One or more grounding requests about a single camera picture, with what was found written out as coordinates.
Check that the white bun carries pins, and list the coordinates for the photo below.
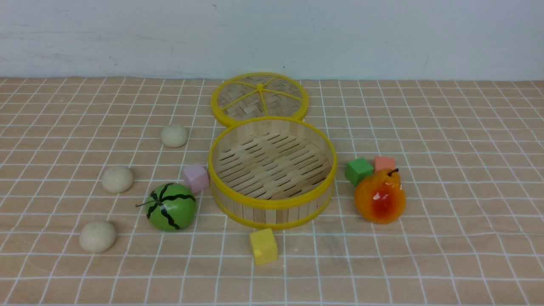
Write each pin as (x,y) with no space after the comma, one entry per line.
(97,236)
(174,135)
(117,179)

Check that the bamboo steamer tray yellow rim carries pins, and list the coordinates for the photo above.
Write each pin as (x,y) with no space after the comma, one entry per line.
(272,172)

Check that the bamboo steamer lid yellow rim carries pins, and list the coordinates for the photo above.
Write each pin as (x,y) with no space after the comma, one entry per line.
(258,94)

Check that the pink foam cube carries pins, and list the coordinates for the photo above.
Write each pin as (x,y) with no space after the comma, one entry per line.
(196,177)

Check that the green foam cube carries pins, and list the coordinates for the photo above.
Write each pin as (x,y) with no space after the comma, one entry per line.
(357,170)

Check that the yellow foam cube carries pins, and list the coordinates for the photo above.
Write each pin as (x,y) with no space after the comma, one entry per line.
(264,246)

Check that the orange foam cube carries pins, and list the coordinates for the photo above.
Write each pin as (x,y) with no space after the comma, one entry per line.
(384,162)

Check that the green toy watermelon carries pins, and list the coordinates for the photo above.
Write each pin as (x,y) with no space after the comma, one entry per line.
(170,207)

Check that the orange toy pear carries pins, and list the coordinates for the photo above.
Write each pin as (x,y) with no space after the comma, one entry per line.
(380,198)

